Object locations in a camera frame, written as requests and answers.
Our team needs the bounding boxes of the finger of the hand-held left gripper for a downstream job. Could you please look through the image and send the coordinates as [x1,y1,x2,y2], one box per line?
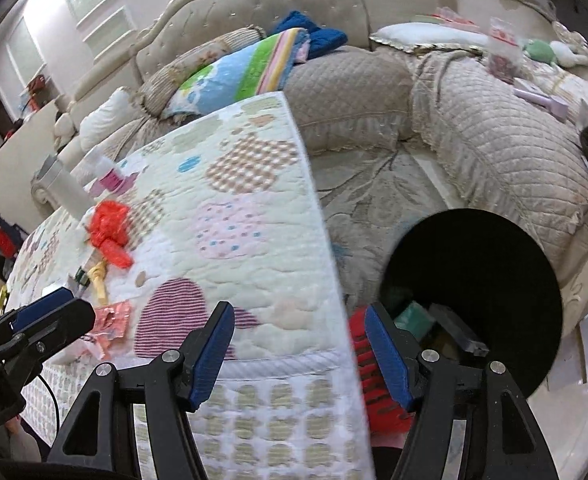
[0,287,74,351]
[0,298,96,386]

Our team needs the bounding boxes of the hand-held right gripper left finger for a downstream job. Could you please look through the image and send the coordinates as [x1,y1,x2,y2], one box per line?
[48,301,236,480]

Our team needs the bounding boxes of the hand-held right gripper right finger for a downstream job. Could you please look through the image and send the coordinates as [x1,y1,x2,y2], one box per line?
[364,302,560,480]

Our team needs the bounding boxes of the red striped packet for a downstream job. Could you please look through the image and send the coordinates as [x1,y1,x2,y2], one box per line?
[349,307,415,433]

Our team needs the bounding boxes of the red plastic bag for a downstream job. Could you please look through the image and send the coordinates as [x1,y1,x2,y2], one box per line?
[85,201,134,268]

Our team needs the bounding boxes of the black trash bin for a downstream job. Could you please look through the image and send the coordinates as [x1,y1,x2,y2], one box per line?
[379,210,564,396]

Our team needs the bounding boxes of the teal box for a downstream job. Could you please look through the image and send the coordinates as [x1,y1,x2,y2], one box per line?
[394,301,435,341]

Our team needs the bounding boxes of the pink foil wrapper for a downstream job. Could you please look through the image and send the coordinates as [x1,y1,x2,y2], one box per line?
[91,301,131,360]

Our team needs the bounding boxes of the yellow crumpled wrapper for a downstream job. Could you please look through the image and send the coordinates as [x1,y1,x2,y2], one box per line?
[88,260,110,306]

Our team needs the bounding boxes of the white thermos bottle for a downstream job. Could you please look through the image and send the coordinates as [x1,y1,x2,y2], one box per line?
[34,155,95,213]

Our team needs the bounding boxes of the patchwork quilt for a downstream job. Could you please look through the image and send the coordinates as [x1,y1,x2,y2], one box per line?
[4,91,375,480]

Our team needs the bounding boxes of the white pill bottle pink label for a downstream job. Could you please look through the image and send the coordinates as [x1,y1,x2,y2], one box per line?
[76,149,127,196]

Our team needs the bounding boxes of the white cabinet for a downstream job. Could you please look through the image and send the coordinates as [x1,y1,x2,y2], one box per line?
[0,110,70,201]

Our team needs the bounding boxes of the floral grey rug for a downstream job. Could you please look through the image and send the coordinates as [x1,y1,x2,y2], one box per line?
[314,147,455,311]

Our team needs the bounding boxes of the white pillow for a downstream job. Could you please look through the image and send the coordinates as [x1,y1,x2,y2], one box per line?
[79,86,145,136]

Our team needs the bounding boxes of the red brown ornament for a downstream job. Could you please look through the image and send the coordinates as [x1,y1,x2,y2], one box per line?
[26,75,47,111]

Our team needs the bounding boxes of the quilted beige sofa cover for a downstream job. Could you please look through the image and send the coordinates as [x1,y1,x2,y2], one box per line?
[411,47,588,271]
[284,46,417,153]

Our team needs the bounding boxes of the striped bolster pillow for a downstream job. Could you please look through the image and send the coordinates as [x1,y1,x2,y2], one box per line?
[139,25,267,113]

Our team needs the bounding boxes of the colourful folded blanket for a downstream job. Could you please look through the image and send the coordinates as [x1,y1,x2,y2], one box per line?
[161,27,310,121]

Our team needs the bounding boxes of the lilac plastic item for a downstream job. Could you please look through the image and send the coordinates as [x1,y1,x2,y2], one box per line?
[513,87,571,121]

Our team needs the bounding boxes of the clear plastic bag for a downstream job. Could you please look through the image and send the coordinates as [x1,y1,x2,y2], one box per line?
[484,16,525,83]

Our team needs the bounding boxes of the blue knit cloth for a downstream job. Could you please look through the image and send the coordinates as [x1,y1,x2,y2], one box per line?
[271,10,349,61]

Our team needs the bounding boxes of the white frilled cushion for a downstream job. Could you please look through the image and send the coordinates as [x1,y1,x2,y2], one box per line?
[369,22,495,53]

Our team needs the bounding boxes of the green plush toy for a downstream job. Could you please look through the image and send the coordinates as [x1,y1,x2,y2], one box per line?
[521,39,557,63]

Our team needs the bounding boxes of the beige tufted sofa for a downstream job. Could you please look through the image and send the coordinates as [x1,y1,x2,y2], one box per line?
[29,0,588,321]

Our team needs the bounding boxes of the white plush toy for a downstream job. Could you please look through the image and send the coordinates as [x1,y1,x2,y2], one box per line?
[551,20,588,68]

